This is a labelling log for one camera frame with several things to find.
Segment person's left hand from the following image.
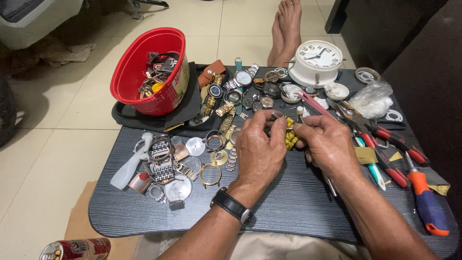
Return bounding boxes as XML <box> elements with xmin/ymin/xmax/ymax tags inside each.
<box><xmin>228</xmin><ymin>109</ymin><xmax>289</xmax><ymax>211</ymax></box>

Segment person's right hand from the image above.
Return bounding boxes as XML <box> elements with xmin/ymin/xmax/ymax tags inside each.
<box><xmin>293</xmin><ymin>114</ymin><xmax>362</xmax><ymax>178</ymax></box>

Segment gold link watch band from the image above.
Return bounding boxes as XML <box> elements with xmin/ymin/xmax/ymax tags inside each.
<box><xmin>283</xmin><ymin>116</ymin><xmax>301</xmax><ymax>151</ymax></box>

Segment thin steel pin tool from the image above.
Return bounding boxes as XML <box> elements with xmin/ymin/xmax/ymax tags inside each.
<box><xmin>321</xmin><ymin>171</ymin><xmax>338</xmax><ymax>198</ymax></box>

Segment yellow sandpaper piece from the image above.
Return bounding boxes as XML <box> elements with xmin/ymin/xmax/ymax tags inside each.
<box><xmin>355</xmin><ymin>146</ymin><xmax>379</xmax><ymax>165</ymax></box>

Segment gold round disc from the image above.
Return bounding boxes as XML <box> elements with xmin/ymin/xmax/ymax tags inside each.
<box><xmin>210</xmin><ymin>149</ymin><xmax>229</xmax><ymax>166</ymax></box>

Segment gold watch band piece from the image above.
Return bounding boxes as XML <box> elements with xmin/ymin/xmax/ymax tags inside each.
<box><xmin>215</xmin><ymin>103</ymin><xmax>238</xmax><ymax>135</ymax></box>

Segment pink tweezers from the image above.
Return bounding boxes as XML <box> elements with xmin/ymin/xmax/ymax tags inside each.
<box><xmin>294</xmin><ymin>90</ymin><xmax>338</xmax><ymax>120</ymax></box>

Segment cluster of small watch movements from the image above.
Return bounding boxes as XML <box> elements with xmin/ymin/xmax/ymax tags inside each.
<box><xmin>241</xmin><ymin>95</ymin><xmax>276</xmax><ymax>112</ymax></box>

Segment teal white toothbrush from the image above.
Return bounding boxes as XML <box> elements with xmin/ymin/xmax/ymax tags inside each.
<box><xmin>355</xmin><ymin>136</ymin><xmax>387</xmax><ymax>191</ymax></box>

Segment white bowl with cotton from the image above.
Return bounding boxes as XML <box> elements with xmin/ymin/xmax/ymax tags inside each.
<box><xmin>324</xmin><ymin>82</ymin><xmax>350</xmax><ymax>101</ymax></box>

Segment black dial watch head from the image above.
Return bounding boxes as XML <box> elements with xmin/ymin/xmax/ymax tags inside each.
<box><xmin>223</xmin><ymin>89</ymin><xmax>243</xmax><ymax>106</ymax></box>

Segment black leather wristwatch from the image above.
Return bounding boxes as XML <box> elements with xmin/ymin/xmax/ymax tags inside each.
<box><xmin>210</xmin><ymin>187</ymin><xmax>253</xmax><ymax>225</ymax></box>

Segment clear bag of cotton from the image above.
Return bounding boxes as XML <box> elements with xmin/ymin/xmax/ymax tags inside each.
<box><xmin>347</xmin><ymin>80</ymin><xmax>394</xmax><ymax>119</ymax></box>

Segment black square watch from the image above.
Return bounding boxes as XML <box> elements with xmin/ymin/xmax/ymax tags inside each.
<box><xmin>261</xmin><ymin>82</ymin><xmax>282</xmax><ymax>99</ymax></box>

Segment silver round case back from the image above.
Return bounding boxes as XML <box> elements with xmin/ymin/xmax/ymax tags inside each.
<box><xmin>186</xmin><ymin>137</ymin><xmax>206</xmax><ymax>157</ymax></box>

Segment white bowl with tissue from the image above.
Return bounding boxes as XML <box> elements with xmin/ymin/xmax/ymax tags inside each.
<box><xmin>280</xmin><ymin>84</ymin><xmax>303</xmax><ymax>104</ymax></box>

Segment gold watch blue dial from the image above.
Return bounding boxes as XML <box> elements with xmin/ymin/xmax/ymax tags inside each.
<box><xmin>199</xmin><ymin>72</ymin><xmax>224</xmax><ymax>120</ymax></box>

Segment silver watch white dial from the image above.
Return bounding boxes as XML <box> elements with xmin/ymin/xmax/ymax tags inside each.
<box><xmin>223</xmin><ymin>63</ymin><xmax>260</xmax><ymax>91</ymax></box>

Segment brown dial watch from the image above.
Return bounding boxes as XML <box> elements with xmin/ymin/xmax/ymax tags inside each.
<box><xmin>252</xmin><ymin>70</ymin><xmax>282</xmax><ymax>90</ymax></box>

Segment metal round lid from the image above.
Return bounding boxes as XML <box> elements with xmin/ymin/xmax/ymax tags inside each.
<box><xmin>355</xmin><ymin>67</ymin><xmax>382</xmax><ymax>85</ymax></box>

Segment white round alarm clock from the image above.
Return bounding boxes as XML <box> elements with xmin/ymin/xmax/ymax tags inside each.
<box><xmin>284</xmin><ymin>40</ymin><xmax>344</xmax><ymax>89</ymax></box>

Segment black cloth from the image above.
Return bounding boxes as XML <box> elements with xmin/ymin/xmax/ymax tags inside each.
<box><xmin>111</xmin><ymin>62</ymin><xmax>232</xmax><ymax>133</ymax></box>

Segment silver watch case with glass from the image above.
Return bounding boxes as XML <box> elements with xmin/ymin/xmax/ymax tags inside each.
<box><xmin>165</xmin><ymin>175</ymin><xmax>193</xmax><ymax>203</ymax></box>

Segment person's beige shorts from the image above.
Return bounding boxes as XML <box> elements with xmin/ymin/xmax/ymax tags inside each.
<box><xmin>159</xmin><ymin>231</ymin><xmax>365</xmax><ymax>260</ymax></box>

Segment silver mesh band watch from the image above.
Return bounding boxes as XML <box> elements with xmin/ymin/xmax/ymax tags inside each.
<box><xmin>144</xmin><ymin>135</ymin><xmax>177</xmax><ymax>185</ymax></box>

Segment grey sandpaper sheet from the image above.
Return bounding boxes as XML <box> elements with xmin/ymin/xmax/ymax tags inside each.
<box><xmin>420</xmin><ymin>167</ymin><xmax>451</xmax><ymax>196</ymax></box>

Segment person's feet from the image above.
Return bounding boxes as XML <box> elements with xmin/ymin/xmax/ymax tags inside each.
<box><xmin>267</xmin><ymin>0</ymin><xmax>303</xmax><ymax>68</ymax></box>

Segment copper square watch case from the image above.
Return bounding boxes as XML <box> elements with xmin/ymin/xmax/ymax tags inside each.
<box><xmin>128</xmin><ymin>172</ymin><xmax>153</xmax><ymax>195</ymax></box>

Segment heap of scrap watch parts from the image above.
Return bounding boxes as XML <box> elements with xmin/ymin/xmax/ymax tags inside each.
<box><xmin>138</xmin><ymin>52</ymin><xmax>180</xmax><ymax>99</ymax></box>

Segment dark wooden furniture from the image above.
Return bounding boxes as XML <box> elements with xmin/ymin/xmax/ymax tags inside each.
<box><xmin>324</xmin><ymin>0</ymin><xmax>462</xmax><ymax>224</ymax></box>

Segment white plastic squeeze bottle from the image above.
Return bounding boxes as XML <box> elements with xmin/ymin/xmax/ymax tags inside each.
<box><xmin>110</xmin><ymin>132</ymin><xmax>154</xmax><ymax>190</ymax></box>

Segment red plastic bucket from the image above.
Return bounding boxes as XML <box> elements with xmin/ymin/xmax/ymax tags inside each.
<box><xmin>110</xmin><ymin>27</ymin><xmax>190</xmax><ymax>117</ymax></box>

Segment brown cardboard sheet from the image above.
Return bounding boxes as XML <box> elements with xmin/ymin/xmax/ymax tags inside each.
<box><xmin>64</xmin><ymin>181</ymin><xmax>142</xmax><ymax>260</ymax></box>

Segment red drink can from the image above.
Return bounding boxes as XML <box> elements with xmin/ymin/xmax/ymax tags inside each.
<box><xmin>38</xmin><ymin>237</ymin><xmax>112</xmax><ymax>260</ymax></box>

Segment grey floor rag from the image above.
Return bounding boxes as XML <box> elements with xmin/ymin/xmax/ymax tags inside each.
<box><xmin>35</xmin><ymin>43</ymin><xmax>96</xmax><ymax>68</ymax></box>

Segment white appliance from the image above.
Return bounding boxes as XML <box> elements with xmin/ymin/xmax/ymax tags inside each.
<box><xmin>0</xmin><ymin>0</ymin><xmax>86</xmax><ymax>50</ymax></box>

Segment steel watch case ring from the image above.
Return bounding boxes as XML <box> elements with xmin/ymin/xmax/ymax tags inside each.
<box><xmin>205</xmin><ymin>130</ymin><xmax>228</xmax><ymax>152</ymax></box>

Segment gold watch bezel ring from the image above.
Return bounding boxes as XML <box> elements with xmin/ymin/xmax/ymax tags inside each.
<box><xmin>199</xmin><ymin>163</ymin><xmax>222</xmax><ymax>189</ymax></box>

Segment red black handled pliers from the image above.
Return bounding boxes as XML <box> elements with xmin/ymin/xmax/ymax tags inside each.
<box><xmin>336</xmin><ymin>98</ymin><xmax>431</xmax><ymax>167</ymax></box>
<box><xmin>346</xmin><ymin>112</ymin><xmax>412</xmax><ymax>189</ymax></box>

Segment white plastic movement ring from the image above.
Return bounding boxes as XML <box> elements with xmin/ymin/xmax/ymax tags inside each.
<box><xmin>384</xmin><ymin>109</ymin><xmax>404</xmax><ymax>123</ymax></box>

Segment teal watch strap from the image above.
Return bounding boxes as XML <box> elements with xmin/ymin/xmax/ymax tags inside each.
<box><xmin>234</xmin><ymin>57</ymin><xmax>244</xmax><ymax>116</ymax></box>

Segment orange blue handled screwdriver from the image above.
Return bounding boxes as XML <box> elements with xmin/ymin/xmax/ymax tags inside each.
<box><xmin>404</xmin><ymin>151</ymin><xmax>450</xmax><ymax>237</ymax></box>

